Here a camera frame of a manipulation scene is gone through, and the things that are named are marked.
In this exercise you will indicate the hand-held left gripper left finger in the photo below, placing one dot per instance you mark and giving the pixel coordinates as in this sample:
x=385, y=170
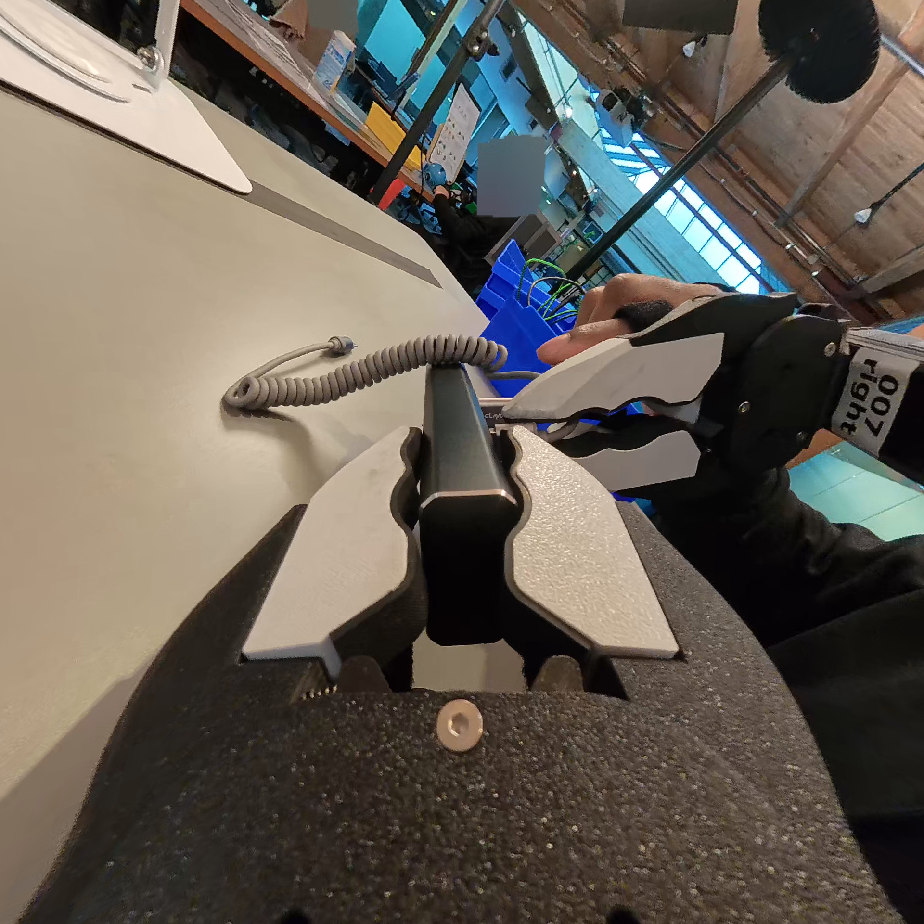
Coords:
x=346, y=563

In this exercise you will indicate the person's right hand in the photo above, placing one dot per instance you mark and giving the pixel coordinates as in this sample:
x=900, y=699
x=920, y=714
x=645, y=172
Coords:
x=635, y=289

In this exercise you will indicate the black post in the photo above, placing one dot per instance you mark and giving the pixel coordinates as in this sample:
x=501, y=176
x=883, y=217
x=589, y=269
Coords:
x=433, y=101

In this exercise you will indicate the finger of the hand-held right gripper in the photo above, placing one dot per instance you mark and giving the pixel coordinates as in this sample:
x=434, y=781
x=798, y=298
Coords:
x=650, y=462
x=613, y=375

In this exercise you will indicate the blue plastic bin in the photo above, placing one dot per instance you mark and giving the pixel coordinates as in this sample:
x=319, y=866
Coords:
x=530, y=332
x=502, y=274

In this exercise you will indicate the person's black jacket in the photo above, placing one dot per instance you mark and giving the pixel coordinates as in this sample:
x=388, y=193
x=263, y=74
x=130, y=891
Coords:
x=866, y=722

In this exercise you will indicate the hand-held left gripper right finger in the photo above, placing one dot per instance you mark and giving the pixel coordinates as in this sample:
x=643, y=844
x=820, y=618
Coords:
x=585, y=563

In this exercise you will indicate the black boom stand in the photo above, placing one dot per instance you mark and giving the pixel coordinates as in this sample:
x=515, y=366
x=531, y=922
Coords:
x=823, y=43

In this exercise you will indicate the person's right forearm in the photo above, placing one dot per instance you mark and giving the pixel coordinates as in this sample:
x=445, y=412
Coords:
x=758, y=548

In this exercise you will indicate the grey desk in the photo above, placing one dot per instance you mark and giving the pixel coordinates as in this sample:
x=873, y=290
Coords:
x=144, y=361

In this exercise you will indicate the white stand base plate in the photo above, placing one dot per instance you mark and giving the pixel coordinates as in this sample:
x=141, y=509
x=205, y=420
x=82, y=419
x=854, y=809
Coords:
x=144, y=115

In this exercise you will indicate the white paper sign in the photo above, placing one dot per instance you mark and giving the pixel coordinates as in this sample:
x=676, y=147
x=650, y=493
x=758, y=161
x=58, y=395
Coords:
x=455, y=130

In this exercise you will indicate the yellow bin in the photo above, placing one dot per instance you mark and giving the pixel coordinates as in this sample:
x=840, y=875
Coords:
x=390, y=133

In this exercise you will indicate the blue white carton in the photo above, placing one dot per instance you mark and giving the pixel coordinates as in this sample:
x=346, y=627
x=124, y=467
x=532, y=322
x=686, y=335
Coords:
x=338, y=61

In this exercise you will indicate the black USB hub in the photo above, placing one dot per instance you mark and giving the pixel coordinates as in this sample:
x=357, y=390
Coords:
x=462, y=447

